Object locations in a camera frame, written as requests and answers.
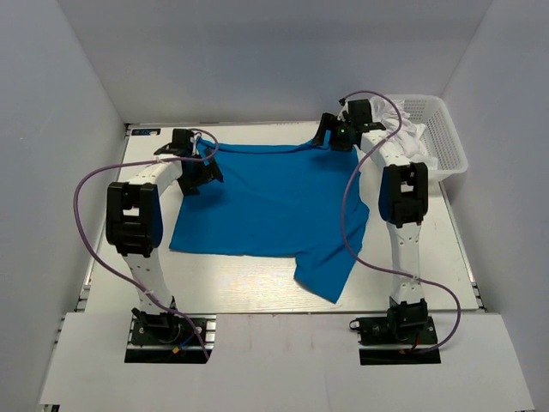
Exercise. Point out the white plastic basket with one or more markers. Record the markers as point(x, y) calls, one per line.
point(440, 137)

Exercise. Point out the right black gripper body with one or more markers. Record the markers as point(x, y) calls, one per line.
point(340, 137)

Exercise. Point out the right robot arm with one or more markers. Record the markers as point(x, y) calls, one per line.
point(402, 205)

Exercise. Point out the blue t shirt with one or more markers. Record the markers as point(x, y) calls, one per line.
point(281, 201)

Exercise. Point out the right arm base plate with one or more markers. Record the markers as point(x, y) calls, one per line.
point(380, 346)

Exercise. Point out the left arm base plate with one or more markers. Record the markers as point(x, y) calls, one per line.
point(168, 339)

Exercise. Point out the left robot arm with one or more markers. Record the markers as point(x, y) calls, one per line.
point(134, 226)

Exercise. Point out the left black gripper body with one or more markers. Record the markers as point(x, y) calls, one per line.
point(196, 168)

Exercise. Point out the white crumpled t shirt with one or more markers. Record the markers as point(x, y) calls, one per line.
point(400, 142)

